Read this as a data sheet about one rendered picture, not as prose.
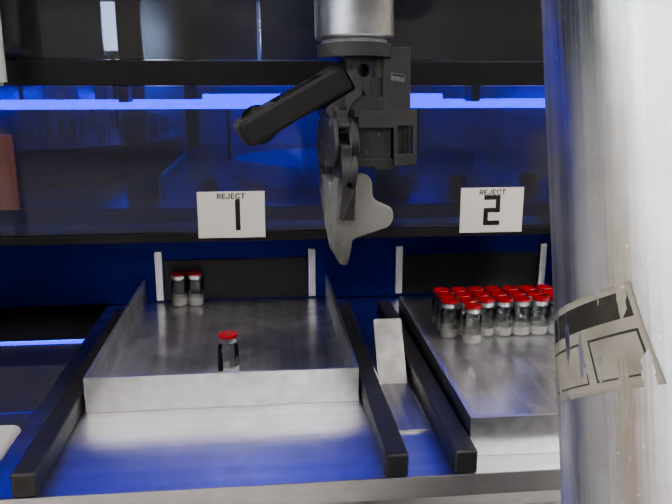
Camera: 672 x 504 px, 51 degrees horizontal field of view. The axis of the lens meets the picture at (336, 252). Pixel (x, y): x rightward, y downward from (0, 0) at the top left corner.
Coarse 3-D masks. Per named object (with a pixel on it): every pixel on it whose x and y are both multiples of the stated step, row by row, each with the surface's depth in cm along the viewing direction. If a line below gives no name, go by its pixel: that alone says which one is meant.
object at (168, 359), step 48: (144, 288) 98; (144, 336) 86; (192, 336) 86; (240, 336) 86; (288, 336) 86; (336, 336) 86; (96, 384) 66; (144, 384) 67; (192, 384) 67; (240, 384) 68; (288, 384) 68; (336, 384) 69
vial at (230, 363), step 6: (222, 342) 73; (228, 342) 73; (234, 342) 74; (222, 348) 73; (228, 348) 73; (234, 348) 74; (228, 354) 73; (234, 354) 74; (228, 360) 74; (234, 360) 74; (228, 366) 74; (234, 366) 74
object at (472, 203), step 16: (464, 192) 92; (480, 192) 92; (496, 192) 93; (512, 192) 93; (464, 208) 93; (480, 208) 93; (512, 208) 93; (464, 224) 93; (480, 224) 93; (512, 224) 94
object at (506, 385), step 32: (416, 320) 82; (448, 352) 81; (480, 352) 81; (512, 352) 81; (544, 352) 81; (448, 384) 66; (480, 384) 73; (512, 384) 73; (544, 384) 73; (480, 416) 59; (512, 416) 59; (544, 416) 59; (480, 448) 59; (512, 448) 59; (544, 448) 60
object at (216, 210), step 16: (208, 192) 89; (224, 192) 89; (240, 192) 89; (256, 192) 89; (208, 208) 89; (224, 208) 90; (240, 208) 90; (256, 208) 90; (208, 224) 90; (224, 224) 90; (256, 224) 90
